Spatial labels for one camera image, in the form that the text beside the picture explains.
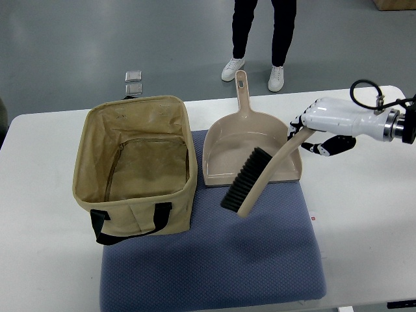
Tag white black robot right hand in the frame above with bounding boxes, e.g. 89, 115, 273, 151
287, 97, 404, 157

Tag pink hand broom black bristles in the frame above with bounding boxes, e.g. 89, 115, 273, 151
220, 127, 315, 218

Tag pink plastic dustpan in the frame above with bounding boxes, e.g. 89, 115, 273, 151
202, 70, 288, 187

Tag person in black trousers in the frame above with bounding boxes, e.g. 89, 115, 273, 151
221, 0, 298, 93

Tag cardboard box corner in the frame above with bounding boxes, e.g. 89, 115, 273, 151
372, 0, 416, 11

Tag blue grey cushion mat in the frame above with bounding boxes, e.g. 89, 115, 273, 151
99, 129, 327, 312

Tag lower silver floor plate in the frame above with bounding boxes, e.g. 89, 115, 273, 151
125, 83, 142, 96

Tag silver floor plate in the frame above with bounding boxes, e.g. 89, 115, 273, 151
125, 70, 142, 82
125, 83, 142, 96

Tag upper silver floor plate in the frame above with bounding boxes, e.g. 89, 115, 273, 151
125, 70, 142, 82

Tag yellow fabric bag black handle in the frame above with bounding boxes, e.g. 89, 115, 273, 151
72, 96, 198, 245

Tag black bracket at table edge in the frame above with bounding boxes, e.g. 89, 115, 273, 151
387, 300, 416, 309

